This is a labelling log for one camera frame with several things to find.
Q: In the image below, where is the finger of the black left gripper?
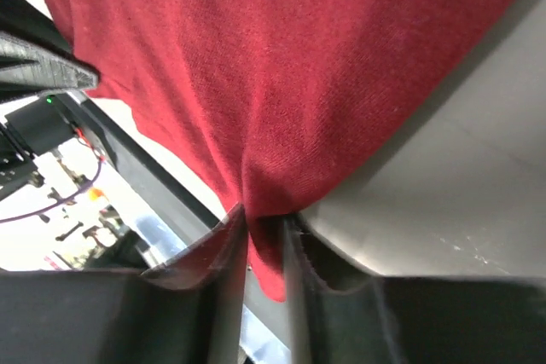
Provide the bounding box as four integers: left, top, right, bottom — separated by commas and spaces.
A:
1, 35, 98, 92

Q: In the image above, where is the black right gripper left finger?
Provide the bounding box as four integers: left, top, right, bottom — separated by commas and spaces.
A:
1, 206, 248, 363

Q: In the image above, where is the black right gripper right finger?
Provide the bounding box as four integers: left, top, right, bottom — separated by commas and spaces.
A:
283, 216, 545, 364

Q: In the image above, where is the dark red t shirt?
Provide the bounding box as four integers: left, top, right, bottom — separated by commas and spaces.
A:
44, 0, 514, 302

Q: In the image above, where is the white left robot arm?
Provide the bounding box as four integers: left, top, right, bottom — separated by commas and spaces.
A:
1, 0, 99, 199

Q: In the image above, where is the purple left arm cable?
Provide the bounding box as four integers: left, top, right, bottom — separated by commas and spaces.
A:
0, 154, 107, 225

